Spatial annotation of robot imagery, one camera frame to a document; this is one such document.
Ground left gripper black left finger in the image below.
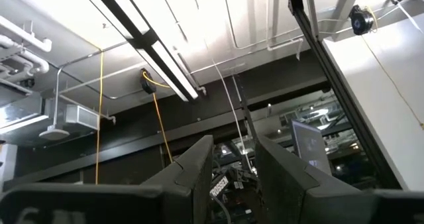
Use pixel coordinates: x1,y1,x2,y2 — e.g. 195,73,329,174
0,135,215,224

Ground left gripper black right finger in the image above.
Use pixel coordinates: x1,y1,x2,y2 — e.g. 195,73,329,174
255,136,424,224

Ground computer monitor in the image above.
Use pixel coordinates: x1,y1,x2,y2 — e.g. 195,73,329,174
290,119,333,176

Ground white air vent box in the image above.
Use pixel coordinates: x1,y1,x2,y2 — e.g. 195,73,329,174
64,104,101,131

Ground round white ceiling device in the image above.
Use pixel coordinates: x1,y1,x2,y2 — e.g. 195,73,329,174
38,125,71,141

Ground black twin-tube ceiling light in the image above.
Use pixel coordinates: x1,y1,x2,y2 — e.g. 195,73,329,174
76,0,200,103

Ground white ceiling pipe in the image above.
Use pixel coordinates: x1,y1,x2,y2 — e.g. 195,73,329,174
0,34,50,76
0,15,53,53

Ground yellow cable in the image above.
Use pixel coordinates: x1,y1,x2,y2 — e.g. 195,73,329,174
142,71,174,164
95,50,105,185
360,5,424,131

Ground white cable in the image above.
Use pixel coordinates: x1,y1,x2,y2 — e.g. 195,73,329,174
211,60,253,172

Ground black cord reel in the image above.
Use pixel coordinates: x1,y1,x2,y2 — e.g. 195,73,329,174
139,68,158,95

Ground black overhead camera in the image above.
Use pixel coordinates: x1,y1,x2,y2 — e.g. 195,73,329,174
348,4,376,36

